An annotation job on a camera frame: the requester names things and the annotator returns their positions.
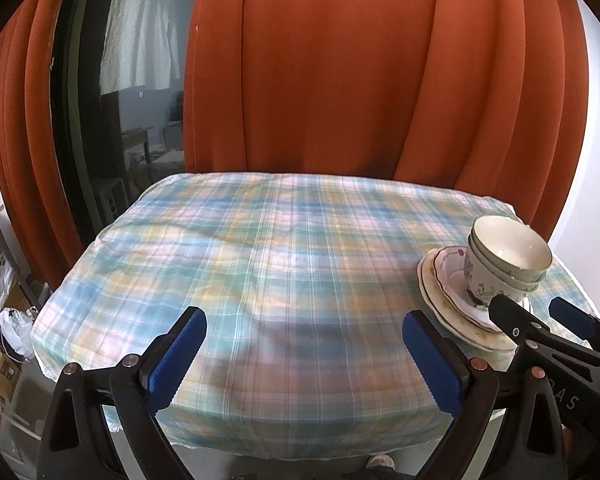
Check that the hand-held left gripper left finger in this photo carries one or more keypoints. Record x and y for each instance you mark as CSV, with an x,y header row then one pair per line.
x,y
175,360

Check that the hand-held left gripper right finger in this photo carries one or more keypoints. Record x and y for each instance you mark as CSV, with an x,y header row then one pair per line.
x,y
432,360

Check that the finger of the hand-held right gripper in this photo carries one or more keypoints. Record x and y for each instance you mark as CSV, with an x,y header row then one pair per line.
x,y
572,317
505,312

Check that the large yellow floral plate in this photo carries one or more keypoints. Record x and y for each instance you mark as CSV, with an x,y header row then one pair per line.
x,y
485,344

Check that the white bowl blue floral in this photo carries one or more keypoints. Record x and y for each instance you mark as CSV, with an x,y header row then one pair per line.
x,y
527,279
510,245
480,280

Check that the medium yellow floral plate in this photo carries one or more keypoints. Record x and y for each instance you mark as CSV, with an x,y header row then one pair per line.
x,y
432,297

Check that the small pink floral plate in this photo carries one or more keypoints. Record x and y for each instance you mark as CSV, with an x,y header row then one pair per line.
x,y
450,270

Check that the blue plaid tablecloth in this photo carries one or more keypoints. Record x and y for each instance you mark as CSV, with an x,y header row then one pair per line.
x,y
280,260

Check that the white plastic bag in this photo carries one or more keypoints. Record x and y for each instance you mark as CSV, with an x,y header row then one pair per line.
x,y
12,330

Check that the cardboard box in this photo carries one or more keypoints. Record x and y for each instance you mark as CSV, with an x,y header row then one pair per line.
x,y
0,370

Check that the dark glass window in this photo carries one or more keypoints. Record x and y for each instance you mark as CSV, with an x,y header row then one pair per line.
x,y
130,125

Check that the narrow orange curtain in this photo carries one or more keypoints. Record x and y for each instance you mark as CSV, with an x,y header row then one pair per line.
x,y
25,135

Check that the wide orange curtain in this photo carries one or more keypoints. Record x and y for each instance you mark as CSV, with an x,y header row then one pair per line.
x,y
330,60

